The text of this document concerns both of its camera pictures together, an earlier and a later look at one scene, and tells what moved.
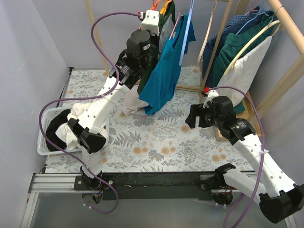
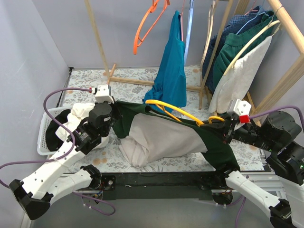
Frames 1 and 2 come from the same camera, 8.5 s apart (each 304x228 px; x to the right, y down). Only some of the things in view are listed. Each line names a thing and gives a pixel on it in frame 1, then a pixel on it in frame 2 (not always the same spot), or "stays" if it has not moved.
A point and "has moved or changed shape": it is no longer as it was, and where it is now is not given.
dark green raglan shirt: [167, 9] -> [164, 136]
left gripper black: [153, 44] -> [114, 111]
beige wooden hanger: [212, 11] has moved or changed shape
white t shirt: [67, 133] stays
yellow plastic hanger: [163, 10] -> [163, 105]
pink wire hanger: [179, 15] -> [182, 21]
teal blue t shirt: [162, 87] has moved or changed shape
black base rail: [148, 186] stays
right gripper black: [198, 116] -> [228, 127]
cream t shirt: [132, 102] -> [136, 154]
